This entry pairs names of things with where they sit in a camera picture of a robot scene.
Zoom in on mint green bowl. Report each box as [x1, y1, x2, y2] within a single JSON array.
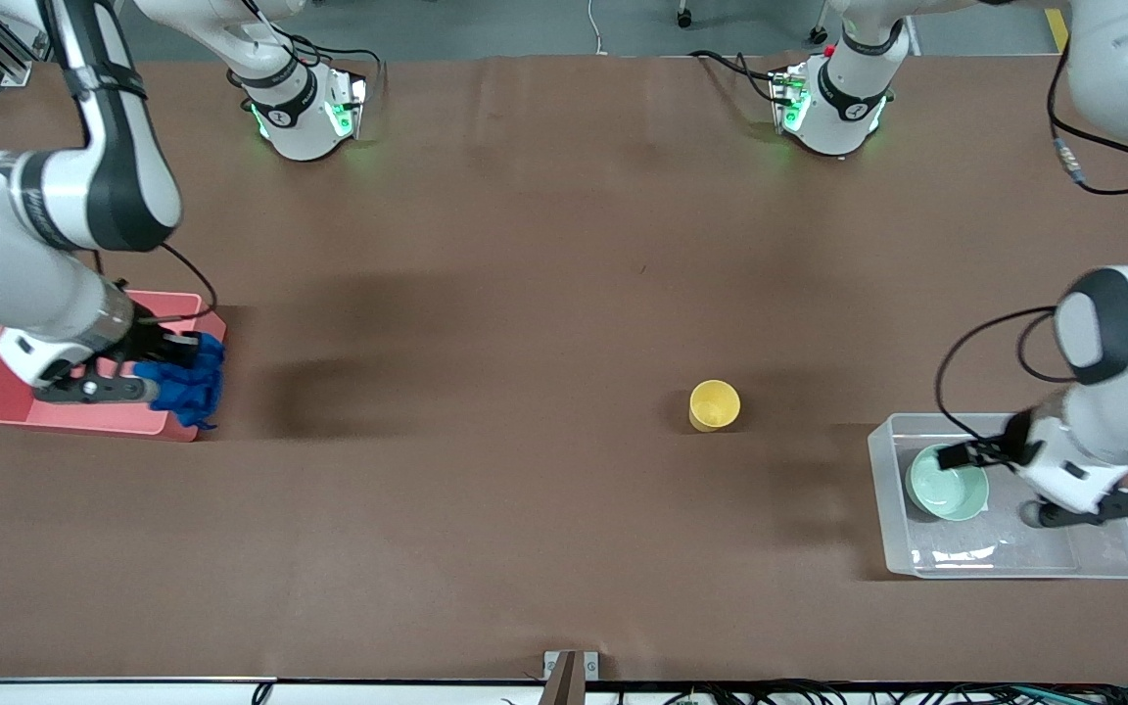
[[905, 444, 991, 524]]

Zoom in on blue cloth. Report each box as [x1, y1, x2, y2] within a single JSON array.
[[131, 333, 227, 431]]

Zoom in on yellow cup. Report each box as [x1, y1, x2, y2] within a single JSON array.
[[688, 379, 742, 433]]

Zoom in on clear plastic bin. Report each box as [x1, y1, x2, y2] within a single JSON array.
[[867, 412, 1128, 581]]

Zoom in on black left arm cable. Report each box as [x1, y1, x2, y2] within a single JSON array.
[[935, 49, 1128, 442]]

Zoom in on black cable bundle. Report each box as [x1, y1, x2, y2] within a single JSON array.
[[613, 681, 1128, 705]]

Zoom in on aluminium frame post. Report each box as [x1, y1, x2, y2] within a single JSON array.
[[0, 0, 61, 87]]

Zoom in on black right base cables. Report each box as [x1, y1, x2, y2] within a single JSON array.
[[241, 0, 379, 99]]

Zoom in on black base cables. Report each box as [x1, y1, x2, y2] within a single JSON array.
[[689, 49, 800, 104], [241, 0, 379, 99]]

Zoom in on white table edge rail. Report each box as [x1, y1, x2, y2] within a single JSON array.
[[0, 678, 1128, 705]]

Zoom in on black left base cables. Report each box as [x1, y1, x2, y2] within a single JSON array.
[[689, 49, 800, 104]]

